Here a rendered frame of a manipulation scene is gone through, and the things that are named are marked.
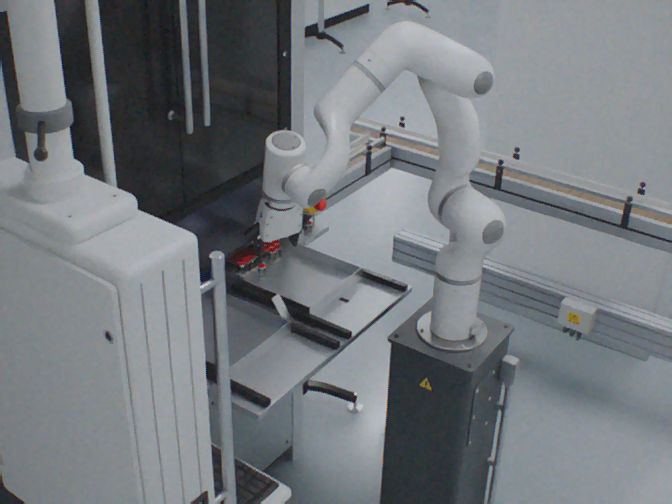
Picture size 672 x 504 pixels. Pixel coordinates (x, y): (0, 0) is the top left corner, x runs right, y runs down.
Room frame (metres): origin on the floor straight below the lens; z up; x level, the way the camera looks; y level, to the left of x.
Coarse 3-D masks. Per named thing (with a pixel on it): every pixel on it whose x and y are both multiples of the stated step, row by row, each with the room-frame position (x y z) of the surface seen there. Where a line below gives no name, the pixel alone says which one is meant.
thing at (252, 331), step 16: (208, 304) 2.04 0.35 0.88; (240, 304) 2.02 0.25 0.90; (208, 320) 1.97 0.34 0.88; (240, 320) 1.97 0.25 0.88; (256, 320) 1.97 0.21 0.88; (272, 320) 1.96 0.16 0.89; (288, 320) 1.93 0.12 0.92; (208, 336) 1.89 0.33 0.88; (240, 336) 1.90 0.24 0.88; (256, 336) 1.90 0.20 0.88; (272, 336) 1.86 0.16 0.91; (208, 352) 1.82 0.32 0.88; (240, 352) 1.83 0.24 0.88; (256, 352) 1.81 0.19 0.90; (240, 368) 1.75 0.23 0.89
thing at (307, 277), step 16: (288, 240) 2.35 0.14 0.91; (288, 256) 2.31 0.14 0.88; (304, 256) 2.32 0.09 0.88; (320, 256) 2.29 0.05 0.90; (256, 272) 2.22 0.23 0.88; (272, 272) 2.22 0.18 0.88; (288, 272) 2.22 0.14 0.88; (304, 272) 2.22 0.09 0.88; (320, 272) 2.23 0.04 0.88; (336, 272) 2.23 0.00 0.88; (352, 272) 2.22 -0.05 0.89; (256, 288) 2.10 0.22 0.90; (272, 288) 2.13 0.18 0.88; (288, 288) 2.13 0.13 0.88; (304, 288) 2.14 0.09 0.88; (320, 288) 2.14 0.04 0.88; (336, 288) 2.10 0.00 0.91; (304, 304) 2.01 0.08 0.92; (320, 304) 2.03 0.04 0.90
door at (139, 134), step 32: (64, 0) 1.76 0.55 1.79; (128, 0) 1.90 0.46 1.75; (160, 0) 1.97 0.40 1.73; (0, 32) 1.62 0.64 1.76; (64, 32) 1.75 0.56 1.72; (128, 32) 1.89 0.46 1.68; (160, 32) 1.97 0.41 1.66; (64, 64) 1.74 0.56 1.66; (128, 64) 1.88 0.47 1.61; (160, 64) 1.96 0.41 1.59; (128, 96) 1.88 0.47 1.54; (160, 96) 1.96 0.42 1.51; (96, 128) 1.79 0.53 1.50; (128, 128) 1.87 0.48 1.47; (160, 128) 1.95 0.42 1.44; (96, 160) 1.78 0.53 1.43; (128, 160) 1.86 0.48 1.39; (160, 160) 1.94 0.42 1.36; (128, 192) 1.85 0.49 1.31; (160, 192) 1.94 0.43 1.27
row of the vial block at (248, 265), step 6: (276, 240) 2.33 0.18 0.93; (264, 246) 2.29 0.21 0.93; (270, 246) 2.29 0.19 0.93; (264, 252) 2.26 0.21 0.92; (246, 258) 2.22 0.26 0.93; (252, 258) 2.22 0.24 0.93; (258, 258) 2.24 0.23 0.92; (264, 258) 2.26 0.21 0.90; (240, 264) 2.18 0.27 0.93; (246, 264) 2.20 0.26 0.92; (252, 264) 2.22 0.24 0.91; (258, 264) 2.24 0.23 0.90; (240, 270) 2.18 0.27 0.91; (246, 270) 2.20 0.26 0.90; (252, 270) 2.22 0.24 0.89; (240, 276) 2.18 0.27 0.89
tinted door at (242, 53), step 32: (192, 0) 2.06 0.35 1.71; (224, 0) 2.15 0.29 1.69; (256, 0) 2.25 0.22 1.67; (192, 32) 2.05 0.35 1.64; (224, 32) 2.15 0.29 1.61; (256, 32) 2.25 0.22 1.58; (192, 64) 2.05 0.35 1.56; (224, 64) 2.14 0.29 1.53; (256, 64) 2.25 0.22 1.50; (192, 96) 2.04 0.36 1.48; (224, 96) 2.14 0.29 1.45; (256, 96) 2.24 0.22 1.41; (224, 128) 2.14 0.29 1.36; (256, 128) 2.24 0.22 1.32; (192, 160) 2.03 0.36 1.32; (224, 160) 2.13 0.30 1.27; (256, 160) 2.24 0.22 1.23; (192, 192) 2.03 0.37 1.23
